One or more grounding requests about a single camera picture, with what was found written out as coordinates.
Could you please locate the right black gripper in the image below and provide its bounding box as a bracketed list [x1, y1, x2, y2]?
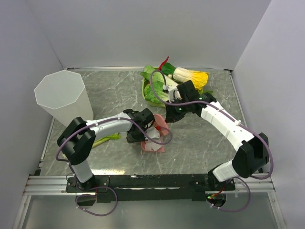
[165, 97, 190, 123]

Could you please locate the pink hand brush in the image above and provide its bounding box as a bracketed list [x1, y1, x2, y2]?
[153, 114, 169, 136]

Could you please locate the pink plastic dustpan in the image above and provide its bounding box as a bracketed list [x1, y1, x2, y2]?
[141, 140, 165, 152]

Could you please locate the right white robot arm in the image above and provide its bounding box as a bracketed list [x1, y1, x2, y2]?
[163, 81, 269, 190]

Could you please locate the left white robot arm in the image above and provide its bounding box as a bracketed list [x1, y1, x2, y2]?
[55, 108, 155, 192]

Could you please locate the green plastic tray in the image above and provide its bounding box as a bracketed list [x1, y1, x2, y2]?
[141, 67, 204, 110]

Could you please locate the yellow leaf napa cabbage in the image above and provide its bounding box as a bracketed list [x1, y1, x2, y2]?
[173, 67, 208, 90]

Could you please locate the front green lettuce head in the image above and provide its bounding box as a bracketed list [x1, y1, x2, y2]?
[143, 81, 168, 107]

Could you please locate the large paper scrap by bin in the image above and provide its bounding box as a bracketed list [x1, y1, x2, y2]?
[144, 141, 162, 151]

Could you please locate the dark green leafy vegetable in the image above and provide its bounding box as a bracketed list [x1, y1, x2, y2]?
[159, 62, 176, 75]

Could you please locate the long green romaine lettuce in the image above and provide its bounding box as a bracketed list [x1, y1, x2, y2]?
[140, 65, 178, 87]

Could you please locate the celery stalk toy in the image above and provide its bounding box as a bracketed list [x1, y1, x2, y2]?
[92, 133, 121, 148]

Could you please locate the red chili pepper toy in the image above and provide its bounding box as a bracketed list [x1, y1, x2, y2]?
[158, 56, 169, 71]

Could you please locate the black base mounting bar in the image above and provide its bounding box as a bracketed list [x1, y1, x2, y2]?
[66, 174, 235, 203]

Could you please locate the translucent white trash bin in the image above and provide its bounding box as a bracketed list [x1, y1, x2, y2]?
[34, 70, 93, 126]

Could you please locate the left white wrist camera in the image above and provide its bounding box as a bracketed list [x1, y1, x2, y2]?
[145, 127, 161, 141]

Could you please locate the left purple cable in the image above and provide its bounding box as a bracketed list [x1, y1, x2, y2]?
[55, 116, 173, 177]

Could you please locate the purple cable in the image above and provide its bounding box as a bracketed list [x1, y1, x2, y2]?
[55, 116, 173, 177]
[150, 69, 274, 213]

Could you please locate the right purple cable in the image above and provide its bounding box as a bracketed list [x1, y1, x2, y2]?
[150, 69, 274, 213]

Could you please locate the aluminium frame rail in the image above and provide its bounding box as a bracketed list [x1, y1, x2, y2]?
[13, 176, 287, 229]

